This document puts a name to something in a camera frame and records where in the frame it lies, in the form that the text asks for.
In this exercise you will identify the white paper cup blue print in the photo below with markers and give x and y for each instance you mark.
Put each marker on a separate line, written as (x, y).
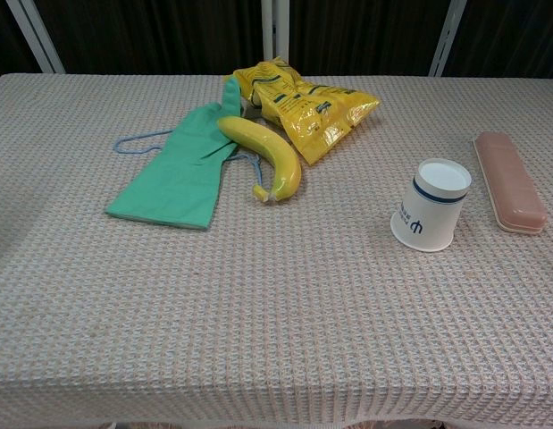
(428, 214)

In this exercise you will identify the yellow banana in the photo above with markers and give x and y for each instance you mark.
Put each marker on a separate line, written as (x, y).
(276, 152)

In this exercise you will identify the beige woven tablecloth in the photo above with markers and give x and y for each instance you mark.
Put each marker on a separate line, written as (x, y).
(276, 313)

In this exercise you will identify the yellow plastic snack bag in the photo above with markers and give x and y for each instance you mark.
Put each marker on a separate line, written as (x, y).
(312, 120)

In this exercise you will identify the green rubber glove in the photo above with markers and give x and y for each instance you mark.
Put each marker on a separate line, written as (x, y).
(178, 179)

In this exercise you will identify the dark curtain panel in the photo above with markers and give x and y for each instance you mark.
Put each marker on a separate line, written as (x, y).
(3, 44)
(146, 36)
(361, 36)
(513, 36)

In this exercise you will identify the pink plastic case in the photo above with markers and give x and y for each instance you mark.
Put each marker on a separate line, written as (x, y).
(510, 183)

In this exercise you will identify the white frame post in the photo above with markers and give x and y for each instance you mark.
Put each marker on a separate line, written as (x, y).
(448, 38)
(276, 36)
(35, 38)

